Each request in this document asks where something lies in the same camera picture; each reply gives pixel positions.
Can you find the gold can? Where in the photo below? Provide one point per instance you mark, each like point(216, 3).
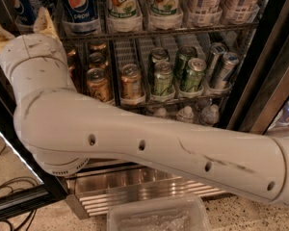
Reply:
point(98, 84)
point(131, 82)

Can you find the blue pepsi can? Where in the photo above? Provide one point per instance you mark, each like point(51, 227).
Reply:
point(21, 2)
point(80, 11)

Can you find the open glass fridge door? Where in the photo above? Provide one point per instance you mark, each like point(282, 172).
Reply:
point(24, 187)

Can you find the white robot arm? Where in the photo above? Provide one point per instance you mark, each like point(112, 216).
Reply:
point(63, 128)

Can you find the stainless steel fridge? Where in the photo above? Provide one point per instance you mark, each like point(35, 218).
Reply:
point(116, 181)

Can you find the front silver can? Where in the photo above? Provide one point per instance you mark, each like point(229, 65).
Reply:
point(224, 70)

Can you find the clear plastic bin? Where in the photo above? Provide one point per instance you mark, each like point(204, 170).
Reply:
point(175, 213)

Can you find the front right gold can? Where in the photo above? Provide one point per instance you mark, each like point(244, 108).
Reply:
point(131, 82)

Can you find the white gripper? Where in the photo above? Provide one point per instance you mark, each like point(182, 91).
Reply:
point(30, 49)

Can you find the water bottle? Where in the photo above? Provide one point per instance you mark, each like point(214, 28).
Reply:
point(185, 115)
point(209, 115)
point(161, 112)

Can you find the right water bottle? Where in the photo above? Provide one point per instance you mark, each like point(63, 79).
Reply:
point(209, 115)

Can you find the rear right green can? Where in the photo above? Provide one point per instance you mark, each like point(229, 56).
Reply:
point(183, 55)

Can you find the left water bottle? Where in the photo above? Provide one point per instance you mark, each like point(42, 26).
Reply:
point(161, 112)

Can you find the front middle gold can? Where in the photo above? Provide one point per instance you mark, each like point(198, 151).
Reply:
point(98, 84)

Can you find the front right green can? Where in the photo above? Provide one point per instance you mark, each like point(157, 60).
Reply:
point(193, 74)

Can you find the silver can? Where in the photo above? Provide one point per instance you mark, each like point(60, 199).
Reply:
point(216, 50)
point(224, 70)

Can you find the front left green can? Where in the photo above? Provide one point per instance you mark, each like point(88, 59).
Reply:
point(162, 79)

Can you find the rear silver can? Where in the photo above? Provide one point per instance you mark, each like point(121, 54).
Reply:
point(216, 50)

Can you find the left 7up can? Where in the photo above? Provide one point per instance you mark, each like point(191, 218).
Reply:
point(122, 8)

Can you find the middle water bottle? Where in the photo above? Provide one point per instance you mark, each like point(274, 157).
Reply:
point(185, 115)

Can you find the rear left green can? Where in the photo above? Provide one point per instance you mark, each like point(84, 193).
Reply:
point(156, 55)

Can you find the green can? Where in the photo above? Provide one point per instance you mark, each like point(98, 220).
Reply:
point(183, 55)
point(156, 55)
point(162, 79)
point(193, 74)

